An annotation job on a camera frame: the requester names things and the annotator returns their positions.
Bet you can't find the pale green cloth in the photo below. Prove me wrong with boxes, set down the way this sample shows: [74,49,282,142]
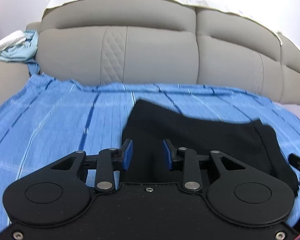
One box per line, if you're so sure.
[0,30,39,62]

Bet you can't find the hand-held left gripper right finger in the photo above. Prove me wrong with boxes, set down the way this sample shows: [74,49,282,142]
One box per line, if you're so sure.
[163,138,248,193]

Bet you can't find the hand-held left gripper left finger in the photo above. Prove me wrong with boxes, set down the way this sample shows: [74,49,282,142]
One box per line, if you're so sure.
[51,139,134,194]

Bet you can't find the black pants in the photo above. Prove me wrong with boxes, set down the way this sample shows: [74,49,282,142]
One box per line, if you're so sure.
[121,98,299,197]

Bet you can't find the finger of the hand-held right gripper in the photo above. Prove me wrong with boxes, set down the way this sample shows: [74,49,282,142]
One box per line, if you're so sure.
[289,153,300,176]

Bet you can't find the white mattress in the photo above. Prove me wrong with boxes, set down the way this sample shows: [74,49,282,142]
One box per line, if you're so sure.
[276,102,300,127]

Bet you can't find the beige padded headboard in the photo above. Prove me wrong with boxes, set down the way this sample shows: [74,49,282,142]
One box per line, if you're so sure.
[25,0,300,106]

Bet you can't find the beige padded bed frame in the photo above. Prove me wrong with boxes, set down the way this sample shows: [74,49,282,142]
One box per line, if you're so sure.
[0,59,31,122]

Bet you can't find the blue checked bed sheet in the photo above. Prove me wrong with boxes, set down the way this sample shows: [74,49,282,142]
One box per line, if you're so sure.
[0,73,300,233]

